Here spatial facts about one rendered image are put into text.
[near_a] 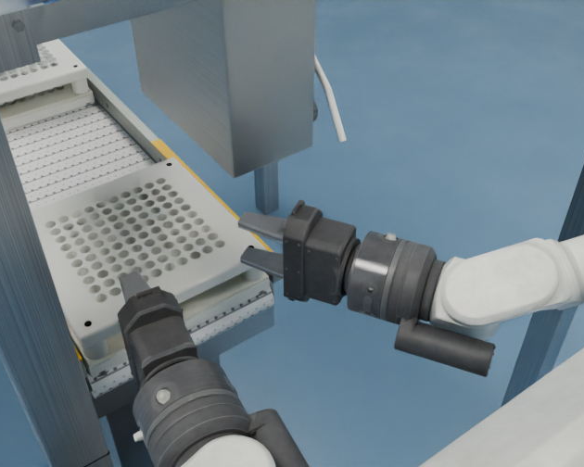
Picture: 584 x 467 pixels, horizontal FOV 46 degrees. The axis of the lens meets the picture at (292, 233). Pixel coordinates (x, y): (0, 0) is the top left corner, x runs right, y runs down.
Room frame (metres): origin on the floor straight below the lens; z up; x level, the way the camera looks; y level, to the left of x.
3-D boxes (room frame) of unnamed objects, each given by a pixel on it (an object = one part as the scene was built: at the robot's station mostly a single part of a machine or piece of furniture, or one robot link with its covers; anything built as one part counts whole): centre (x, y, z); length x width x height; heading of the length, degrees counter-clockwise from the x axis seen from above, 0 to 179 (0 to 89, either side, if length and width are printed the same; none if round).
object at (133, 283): (0.47, 0.15, 1.05); 0.06 x 0.03 x 0.02; 27
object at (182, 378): (0.39, 0.11, 1.02); 0.12 x 0.10 x 0.13; 27
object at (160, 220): (0.65, 0.20, 0.95); 0.25 x 0.24 x 0.02; 125
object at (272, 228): (0.57, 0.03, 1.05); 0.06 x 0.03 x 0.02; 67
